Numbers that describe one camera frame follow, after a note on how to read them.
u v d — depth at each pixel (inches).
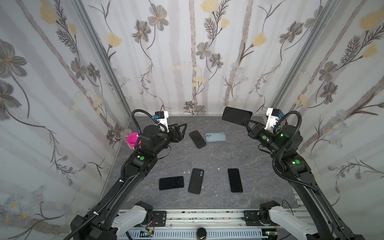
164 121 23.7
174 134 23.4
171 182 34.0
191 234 27.7
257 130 21.9
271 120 22.3
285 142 18.4
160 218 29.1
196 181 34.5
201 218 29.6
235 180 34.0
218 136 42.3
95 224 14.9
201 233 24.7
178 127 23.8
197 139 41.4
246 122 24.7
